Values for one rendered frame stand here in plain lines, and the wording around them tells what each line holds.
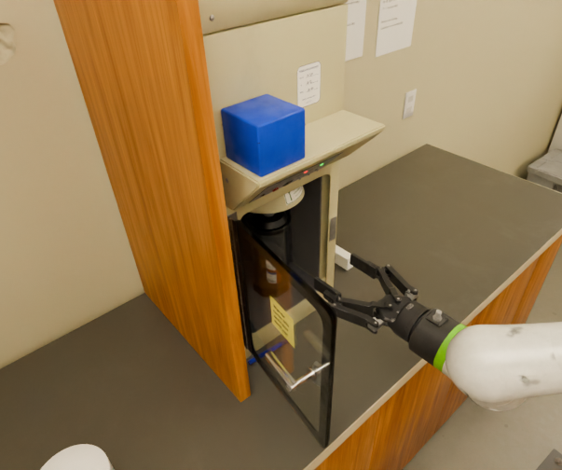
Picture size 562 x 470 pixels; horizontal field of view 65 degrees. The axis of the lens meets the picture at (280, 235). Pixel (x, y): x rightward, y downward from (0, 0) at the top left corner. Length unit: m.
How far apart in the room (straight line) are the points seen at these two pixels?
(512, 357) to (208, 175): 0.49
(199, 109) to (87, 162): 0.59
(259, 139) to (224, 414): 0.65
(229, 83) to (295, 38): 0.15
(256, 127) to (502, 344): 0.46
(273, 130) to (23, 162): 0.63
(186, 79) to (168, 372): 0.77
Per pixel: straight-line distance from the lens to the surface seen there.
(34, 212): 1.19
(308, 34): 0.86
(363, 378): 1.14
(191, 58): 0.61
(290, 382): 0.80
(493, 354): 0.67
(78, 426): 1.17
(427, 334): 0.83
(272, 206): 0.97
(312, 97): 0.90
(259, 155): 0.70
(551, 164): 3.64
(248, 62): 0.78
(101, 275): 1.34
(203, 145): 0.65
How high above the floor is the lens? 1.87
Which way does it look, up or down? 37 degrees down
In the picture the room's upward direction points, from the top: 3 degrees counter-clockwise
